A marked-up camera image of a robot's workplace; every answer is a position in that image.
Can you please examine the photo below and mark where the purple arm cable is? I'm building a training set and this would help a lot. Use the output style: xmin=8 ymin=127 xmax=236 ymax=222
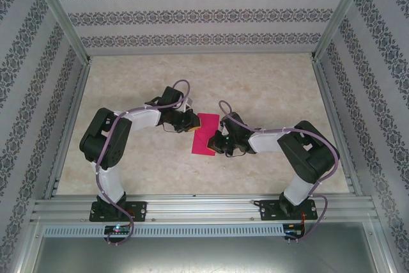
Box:
xmin=218 ymin=100 xmax=340 ymax=245
xmin=95 ymin=79 xmax=192 ymax=248

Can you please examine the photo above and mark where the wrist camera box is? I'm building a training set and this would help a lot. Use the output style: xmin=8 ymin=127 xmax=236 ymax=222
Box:
xmin=159 ymin=86 xmax=185 ymax=109
xmin=220 ymin=112 xmax=249 ymax=136

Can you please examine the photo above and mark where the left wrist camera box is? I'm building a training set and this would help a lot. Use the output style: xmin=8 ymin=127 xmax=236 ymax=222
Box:
xmin=159 ymin=86 xmax=185 ymax=109

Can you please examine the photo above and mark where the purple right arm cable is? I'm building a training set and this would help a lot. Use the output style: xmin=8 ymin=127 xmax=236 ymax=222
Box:
xmin=218 ymin=100 xmax=340 ymax=245

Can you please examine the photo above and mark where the aluminium mounting beam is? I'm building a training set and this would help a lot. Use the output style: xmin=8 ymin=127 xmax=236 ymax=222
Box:
xmin=30 ymin=193 xmax=380 ymax=222

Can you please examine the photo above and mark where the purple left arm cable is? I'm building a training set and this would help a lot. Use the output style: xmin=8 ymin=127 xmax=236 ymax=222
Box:
xmin=95 ymin=79 xmax=192 ymax=248

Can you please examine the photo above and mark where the aluminium frame post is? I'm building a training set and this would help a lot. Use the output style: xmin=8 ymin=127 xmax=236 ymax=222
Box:
xmin=310 ymin=0 xmax=374 ymax=63
xmin=30 ymin=0 xmax=92 ymax=65

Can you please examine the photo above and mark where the grey metal sheet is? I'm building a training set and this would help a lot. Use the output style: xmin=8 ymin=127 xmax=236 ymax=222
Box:
xmin=31 ymin=236 xmax=392 ymax=273

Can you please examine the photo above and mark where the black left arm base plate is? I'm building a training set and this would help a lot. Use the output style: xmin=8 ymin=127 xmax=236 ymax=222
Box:
xmin=89 ymin=201 xmax=148 ymax=222

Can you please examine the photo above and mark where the pink cloth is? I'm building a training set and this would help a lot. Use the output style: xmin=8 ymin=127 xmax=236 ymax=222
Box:
xmin=190 ymin=113 xmax=220 ymax=158

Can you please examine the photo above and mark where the aluminium table edge rail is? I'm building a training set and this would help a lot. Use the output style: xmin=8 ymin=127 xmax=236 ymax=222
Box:
xmin=311 ymin=60 xmax=364 ymax=197
xmin=43 ymin=60 xmax=93 ymax=199

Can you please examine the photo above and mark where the slotted grey cable duct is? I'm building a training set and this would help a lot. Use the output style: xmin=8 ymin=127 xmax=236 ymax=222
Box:
xmin=43 ymin=224 xmax=285 ymax=238

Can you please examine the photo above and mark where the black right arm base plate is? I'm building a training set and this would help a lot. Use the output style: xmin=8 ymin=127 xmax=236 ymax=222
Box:
xmin=259 ymin=199 xmax=317 ymax=221

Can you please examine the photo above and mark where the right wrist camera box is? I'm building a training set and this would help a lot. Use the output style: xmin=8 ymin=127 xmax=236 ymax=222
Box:
xmin=220 ymin=112 xmax=249 ymax=136

